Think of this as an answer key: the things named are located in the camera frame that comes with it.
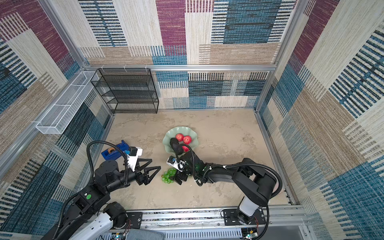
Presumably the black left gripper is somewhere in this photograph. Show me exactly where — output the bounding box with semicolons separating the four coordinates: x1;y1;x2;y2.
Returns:
106;157;160;194

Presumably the green grape bunch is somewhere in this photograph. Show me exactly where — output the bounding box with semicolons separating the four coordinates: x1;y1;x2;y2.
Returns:
162;168;177;184

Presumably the dark avocado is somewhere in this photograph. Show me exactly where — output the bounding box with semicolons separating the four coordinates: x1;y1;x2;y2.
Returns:
170;138;184;155

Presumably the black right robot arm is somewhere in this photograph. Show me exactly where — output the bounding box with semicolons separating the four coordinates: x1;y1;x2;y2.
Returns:
167;138;283;225

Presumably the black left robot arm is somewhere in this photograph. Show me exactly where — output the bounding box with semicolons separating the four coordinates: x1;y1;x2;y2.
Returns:
43;141;161;240

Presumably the pale green scalloped fruit bowl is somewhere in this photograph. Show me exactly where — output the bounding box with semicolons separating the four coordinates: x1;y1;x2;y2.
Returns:
163;127;199;157

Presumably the blue tape dispenser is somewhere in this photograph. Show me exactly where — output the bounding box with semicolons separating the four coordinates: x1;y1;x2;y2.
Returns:
101;140;130;161

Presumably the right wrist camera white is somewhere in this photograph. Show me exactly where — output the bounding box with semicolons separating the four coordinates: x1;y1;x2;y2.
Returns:
167;156;185;172

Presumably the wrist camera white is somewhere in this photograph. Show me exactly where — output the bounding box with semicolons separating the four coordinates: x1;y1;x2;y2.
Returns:
125;147;143;172
167;156;185;172

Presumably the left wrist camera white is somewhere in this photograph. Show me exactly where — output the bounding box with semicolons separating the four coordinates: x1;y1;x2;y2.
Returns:
125;147;143;172

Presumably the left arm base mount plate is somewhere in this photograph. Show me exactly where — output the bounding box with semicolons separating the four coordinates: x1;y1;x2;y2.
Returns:
113;212;143;230

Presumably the black wire shelf rack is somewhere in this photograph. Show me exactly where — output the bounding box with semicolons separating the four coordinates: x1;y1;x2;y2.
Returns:
91;68;159;114

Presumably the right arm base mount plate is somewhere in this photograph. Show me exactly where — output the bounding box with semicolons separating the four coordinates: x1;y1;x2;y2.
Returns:
221;209;267;226

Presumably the white wire mesh basket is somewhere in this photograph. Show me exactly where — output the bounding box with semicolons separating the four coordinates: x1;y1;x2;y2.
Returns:
36;71;95;135

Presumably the aluminium front rail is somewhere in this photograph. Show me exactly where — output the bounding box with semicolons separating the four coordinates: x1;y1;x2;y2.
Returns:
127;205;310;231

